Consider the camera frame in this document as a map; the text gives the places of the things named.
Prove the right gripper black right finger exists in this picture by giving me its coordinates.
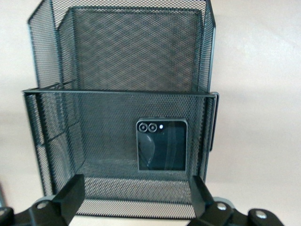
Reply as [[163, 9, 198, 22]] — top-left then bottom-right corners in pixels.
[[188, 175, 247, 226]]

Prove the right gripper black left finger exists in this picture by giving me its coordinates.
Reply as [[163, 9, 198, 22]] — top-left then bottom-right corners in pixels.
[[14, 174, 85, 226]]

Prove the black flip phone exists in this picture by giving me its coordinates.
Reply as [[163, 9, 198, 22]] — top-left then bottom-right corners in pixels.
[[135, 117, 188, 173]]

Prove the black mesh two-tier tray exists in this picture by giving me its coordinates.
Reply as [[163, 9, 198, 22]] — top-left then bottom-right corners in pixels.
[[22, 0, 221, 221]]

